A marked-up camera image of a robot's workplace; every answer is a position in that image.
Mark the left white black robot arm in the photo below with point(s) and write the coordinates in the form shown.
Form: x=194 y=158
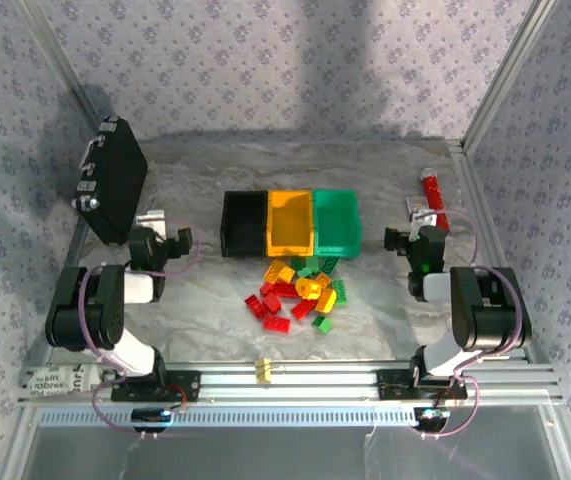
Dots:
x=105 y=310

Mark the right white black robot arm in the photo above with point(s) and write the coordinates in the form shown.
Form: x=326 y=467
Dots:
x=485 y=310

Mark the black hard case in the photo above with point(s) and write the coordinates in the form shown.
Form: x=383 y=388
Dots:
x=120 y=190

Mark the yellow plastic bin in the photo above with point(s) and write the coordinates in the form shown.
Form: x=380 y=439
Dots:
x=290 y=220

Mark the right black controller board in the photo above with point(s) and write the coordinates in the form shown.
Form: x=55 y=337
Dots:
x=430 y=420

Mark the black plastic bin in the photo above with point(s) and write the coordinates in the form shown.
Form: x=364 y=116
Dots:
x=242 y=220

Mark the small card box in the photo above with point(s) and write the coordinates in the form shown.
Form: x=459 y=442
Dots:
x=416 y=204

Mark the yellow brick on rail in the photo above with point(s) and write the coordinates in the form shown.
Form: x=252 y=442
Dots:
x=263 y=371

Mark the red lego plate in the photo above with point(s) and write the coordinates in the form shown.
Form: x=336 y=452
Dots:
x=277 y=324

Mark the red lego brick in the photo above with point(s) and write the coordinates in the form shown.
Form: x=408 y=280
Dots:
x=286 y=290
x=267 y=289
x=273 y=304
x=255 y=306
x=303 y=309

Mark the black controller board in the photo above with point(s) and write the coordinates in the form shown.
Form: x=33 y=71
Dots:
x=150 y=416
x=430 y=420

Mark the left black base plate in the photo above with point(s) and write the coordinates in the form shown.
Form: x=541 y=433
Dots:
x=187 y=385

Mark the green lego brick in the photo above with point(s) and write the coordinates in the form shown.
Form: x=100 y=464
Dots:
x=322 y=325
x=307 y=272
x=329 y=266
x=340 y=292
x=299 y=262

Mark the aluminium cross rail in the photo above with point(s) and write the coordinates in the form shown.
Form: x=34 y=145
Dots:
x=325 y=382

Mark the left black controller board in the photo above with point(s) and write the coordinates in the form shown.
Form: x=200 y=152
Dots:
x=150 y=416

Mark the aluminium upright frame post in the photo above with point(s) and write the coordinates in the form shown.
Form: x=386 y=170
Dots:
x=62 y=62
x=505 y=75

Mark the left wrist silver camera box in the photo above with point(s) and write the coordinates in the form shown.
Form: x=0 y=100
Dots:
x=152 y=216

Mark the red glitter tube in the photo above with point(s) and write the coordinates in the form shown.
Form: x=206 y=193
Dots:
x=432 y=195

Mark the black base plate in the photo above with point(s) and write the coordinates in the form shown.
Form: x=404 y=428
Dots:
x=187 y=385
x=390 y=385

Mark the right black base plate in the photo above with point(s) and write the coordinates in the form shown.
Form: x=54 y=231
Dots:
x=390 y=385

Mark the yellow lego brick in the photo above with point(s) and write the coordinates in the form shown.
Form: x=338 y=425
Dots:
x=323 y=280
x=326 y=301
x=307 y=289
x=288 y=275
x=274 y=271

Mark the green plastic bin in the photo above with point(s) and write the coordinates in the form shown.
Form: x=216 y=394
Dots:
x=337 y=220

